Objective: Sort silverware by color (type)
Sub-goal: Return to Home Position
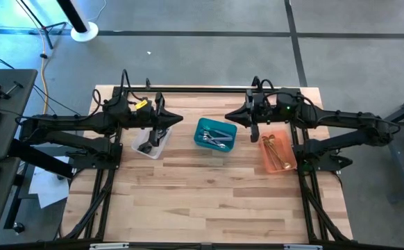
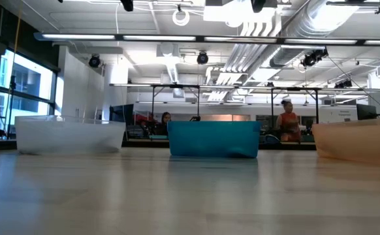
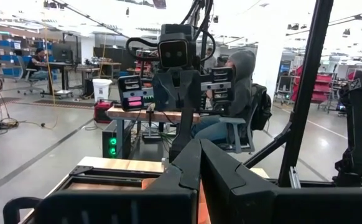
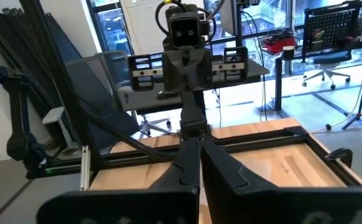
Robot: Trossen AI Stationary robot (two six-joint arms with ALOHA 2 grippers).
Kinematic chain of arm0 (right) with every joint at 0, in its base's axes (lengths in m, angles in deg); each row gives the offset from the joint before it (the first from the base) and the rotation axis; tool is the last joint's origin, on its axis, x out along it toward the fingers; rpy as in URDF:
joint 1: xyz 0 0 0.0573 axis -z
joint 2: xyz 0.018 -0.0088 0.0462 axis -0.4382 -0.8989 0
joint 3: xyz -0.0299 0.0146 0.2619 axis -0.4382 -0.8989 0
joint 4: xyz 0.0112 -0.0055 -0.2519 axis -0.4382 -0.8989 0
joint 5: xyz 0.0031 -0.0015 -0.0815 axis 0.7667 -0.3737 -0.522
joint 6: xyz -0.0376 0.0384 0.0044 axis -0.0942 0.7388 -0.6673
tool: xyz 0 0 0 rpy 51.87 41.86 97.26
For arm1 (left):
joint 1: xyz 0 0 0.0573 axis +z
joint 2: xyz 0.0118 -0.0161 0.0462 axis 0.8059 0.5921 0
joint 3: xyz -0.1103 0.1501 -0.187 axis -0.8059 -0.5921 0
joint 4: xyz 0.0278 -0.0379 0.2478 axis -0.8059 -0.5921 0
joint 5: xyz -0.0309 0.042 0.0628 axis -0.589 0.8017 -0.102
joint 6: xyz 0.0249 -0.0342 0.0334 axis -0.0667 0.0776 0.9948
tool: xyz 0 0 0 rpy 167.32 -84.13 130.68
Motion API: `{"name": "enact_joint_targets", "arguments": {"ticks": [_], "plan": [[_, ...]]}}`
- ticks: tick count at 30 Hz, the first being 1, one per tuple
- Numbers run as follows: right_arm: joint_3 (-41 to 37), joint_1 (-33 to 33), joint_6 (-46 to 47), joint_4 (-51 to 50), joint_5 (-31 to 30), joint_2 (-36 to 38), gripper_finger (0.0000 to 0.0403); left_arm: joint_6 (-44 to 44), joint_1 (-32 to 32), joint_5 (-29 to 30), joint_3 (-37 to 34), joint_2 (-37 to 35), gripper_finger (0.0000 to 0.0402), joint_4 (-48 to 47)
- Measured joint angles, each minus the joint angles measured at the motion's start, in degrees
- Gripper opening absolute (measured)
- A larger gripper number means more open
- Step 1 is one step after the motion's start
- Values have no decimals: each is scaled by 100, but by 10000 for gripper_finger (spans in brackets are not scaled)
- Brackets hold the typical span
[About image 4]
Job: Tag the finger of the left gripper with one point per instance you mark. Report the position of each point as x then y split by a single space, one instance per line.
230 65
145 73

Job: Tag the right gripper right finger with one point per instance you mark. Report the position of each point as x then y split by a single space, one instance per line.
262 205

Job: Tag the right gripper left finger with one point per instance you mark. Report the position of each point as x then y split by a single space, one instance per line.
156 205

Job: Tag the grey desk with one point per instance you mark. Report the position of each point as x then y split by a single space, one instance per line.
143 99

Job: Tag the whiteboard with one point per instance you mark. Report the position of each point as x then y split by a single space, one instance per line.
143 28

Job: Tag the grey mesh office chair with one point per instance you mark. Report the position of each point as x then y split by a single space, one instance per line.
97 81

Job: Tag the black metal workbench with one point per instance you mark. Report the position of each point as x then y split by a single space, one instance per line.
279 81

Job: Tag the red tool case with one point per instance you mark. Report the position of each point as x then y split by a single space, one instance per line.
277 43

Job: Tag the black cup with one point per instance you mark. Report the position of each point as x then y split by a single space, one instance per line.
288 52

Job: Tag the yellow tape tag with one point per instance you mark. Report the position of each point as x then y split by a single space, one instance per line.
167 1

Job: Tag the black table edge clamp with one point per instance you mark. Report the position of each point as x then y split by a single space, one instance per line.
339 154

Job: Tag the white rolling office chair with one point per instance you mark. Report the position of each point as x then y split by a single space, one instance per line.
327 67

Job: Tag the white chair armrest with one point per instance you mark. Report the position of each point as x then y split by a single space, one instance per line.
53 115

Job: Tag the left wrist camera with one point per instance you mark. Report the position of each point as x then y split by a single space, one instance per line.
184 29

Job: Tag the silver aluminium bracket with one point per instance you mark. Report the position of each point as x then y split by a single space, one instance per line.
85 168

